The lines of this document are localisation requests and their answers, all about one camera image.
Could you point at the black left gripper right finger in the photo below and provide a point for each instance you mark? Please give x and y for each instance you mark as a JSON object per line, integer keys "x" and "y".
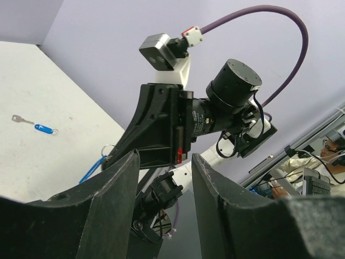
{"x": 234, "y": 222}

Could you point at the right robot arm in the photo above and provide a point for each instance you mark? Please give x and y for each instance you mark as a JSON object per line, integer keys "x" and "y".
{"x": 229, "y": 108}

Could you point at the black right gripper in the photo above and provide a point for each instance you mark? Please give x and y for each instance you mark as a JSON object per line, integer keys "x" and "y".
{"x": 161, "y": 127}

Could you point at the dark blue key tag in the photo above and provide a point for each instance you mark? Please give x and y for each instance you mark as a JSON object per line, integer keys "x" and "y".
{"x": 45, "y": 129}

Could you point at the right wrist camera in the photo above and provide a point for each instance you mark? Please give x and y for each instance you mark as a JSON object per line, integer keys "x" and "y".
{"x": 170, "y": 57}

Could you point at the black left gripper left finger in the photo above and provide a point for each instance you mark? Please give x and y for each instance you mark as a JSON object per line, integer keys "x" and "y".
{"x": 90, "y": 220}

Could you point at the person at keyboard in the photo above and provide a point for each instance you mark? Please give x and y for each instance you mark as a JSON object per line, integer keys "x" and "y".
{"x": 329, "y": 163}

